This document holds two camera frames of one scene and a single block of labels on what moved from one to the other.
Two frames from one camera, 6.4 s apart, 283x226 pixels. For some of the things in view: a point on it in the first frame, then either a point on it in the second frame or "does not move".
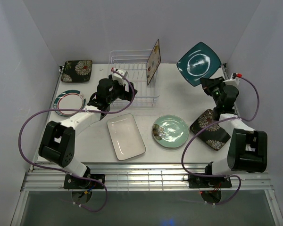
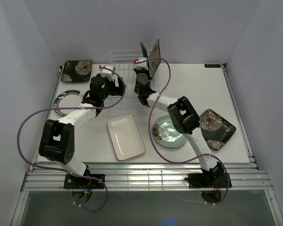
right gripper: x=209 y=84 to x=145 y=71
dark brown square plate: x=153 y=62 does not move
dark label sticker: x=214 y=65 does not move
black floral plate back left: x=77 y=71 does not move
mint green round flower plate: x=170 y=131 does not move
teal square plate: x=200 y=61 to x=144 y=51
